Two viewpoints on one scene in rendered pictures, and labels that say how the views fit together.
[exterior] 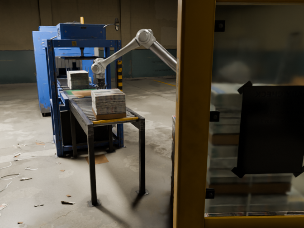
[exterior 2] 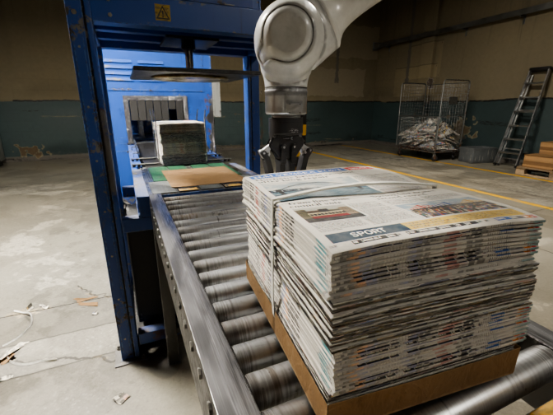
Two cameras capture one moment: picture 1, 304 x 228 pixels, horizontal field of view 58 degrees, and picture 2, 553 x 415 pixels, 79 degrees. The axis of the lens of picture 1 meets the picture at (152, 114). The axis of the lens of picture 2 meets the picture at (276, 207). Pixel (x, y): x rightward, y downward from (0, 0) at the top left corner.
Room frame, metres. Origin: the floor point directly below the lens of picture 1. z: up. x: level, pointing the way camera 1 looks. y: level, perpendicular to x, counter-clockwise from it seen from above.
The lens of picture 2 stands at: (2.17, 0.57, 1.16)
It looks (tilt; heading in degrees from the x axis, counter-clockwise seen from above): 17 degrees down; 359
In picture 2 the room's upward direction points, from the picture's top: straight up
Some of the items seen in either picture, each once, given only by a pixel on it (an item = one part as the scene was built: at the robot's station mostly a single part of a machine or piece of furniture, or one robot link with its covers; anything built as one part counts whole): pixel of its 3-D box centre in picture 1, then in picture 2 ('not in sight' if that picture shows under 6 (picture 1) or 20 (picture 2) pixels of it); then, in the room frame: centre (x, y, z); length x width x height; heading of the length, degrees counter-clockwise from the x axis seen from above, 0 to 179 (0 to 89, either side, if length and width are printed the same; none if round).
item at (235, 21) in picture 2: (81, 43); (187, 33); (3.97, 0.99, 1.50); 0.94 x 0.68 x 0.10; 113
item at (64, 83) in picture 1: (73, 86); (171, 156); (5.01, 1.44, 0.75); 1.53 x 0.64 x 0.10; 23
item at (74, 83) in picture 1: (78, 79); (179, 141); (4.50, 1.22, 0.93); 0.38 x 0.30 x 0.26; 23
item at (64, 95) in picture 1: (84, 96); (197, 183); (3.98, 0.99, 0.75); 0.70 x 0.65 x 0.10; 23
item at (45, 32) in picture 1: (65, 64); (156, 117); (6.48, 2.03, 1.04); 1.51 x 1.30 x 2.07; 23
